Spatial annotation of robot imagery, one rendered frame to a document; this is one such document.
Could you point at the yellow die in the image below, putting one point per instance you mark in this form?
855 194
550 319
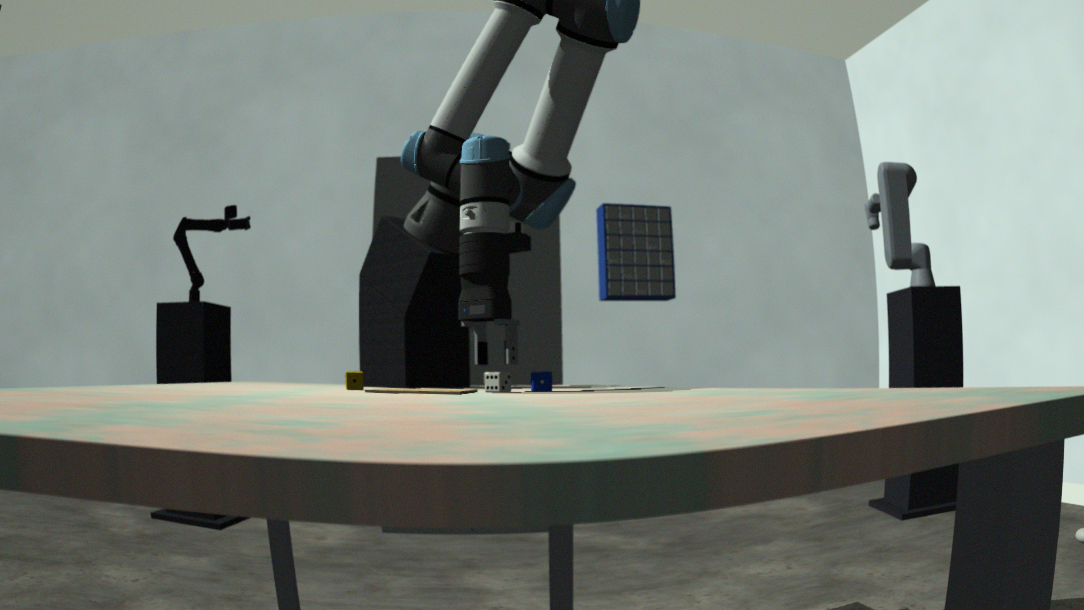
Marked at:
354 380

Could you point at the dark blue die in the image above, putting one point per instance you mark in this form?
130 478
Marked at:
541 381

